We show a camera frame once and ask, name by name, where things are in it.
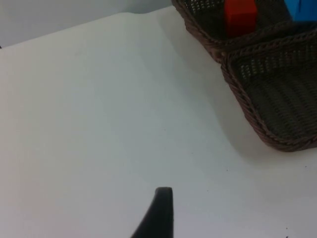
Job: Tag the blue cube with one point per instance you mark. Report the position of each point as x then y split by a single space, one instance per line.
302 10

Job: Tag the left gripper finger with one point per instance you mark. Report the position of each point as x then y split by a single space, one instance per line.
159 218

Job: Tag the red cube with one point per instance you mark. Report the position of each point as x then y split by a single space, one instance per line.
239 18

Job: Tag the dark brown wicker basket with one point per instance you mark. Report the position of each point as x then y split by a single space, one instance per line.
284 99
210 24

